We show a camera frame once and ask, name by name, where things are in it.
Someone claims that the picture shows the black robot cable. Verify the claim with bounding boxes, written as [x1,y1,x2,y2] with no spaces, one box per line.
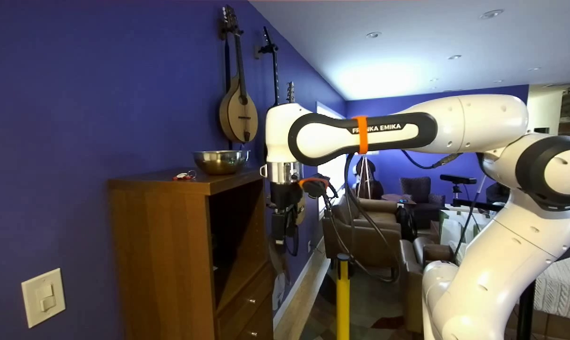
[300,150,489,286]

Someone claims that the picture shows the black tripod stand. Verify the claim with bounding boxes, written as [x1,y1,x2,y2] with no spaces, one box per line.
[515,280,538,340]

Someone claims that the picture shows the wooden tripod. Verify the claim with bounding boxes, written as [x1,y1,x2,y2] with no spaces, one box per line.
[353,155,387,201]

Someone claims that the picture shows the tan sofa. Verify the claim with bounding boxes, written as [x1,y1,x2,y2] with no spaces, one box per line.
[398,235,457,337]

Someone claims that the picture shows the brown wooden shelf cabinet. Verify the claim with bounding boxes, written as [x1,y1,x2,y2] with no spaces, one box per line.
[105,169,277,340]

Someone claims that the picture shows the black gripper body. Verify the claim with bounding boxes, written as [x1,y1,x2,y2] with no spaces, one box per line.
[270,180,304,223]

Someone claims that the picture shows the white knitted blanket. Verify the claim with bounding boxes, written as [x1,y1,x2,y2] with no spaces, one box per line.
[532,254,570,327]

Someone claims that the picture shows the black exercise machine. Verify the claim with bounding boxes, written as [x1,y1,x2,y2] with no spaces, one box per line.
[438,172,481,206]

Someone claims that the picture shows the dark armchair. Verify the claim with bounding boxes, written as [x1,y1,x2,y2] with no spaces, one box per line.
[398,176,447,229]

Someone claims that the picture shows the brown leather sofa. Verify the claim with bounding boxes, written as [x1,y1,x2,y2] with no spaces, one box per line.
[321,195,406,273]

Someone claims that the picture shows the cream light switch plate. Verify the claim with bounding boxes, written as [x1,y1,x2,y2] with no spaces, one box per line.
[19,267,68,331]

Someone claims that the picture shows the yellow pole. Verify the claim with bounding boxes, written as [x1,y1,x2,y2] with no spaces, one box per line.
[332,254,353,340]

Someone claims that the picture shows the tan mandolin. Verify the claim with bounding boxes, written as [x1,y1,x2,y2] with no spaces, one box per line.
[217,6,260,146]

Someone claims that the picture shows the metal bowl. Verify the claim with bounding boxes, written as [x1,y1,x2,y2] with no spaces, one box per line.
[192,148,251,178]

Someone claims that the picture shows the orange strap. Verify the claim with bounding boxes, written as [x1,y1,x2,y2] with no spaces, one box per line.
[353,114,370,157]

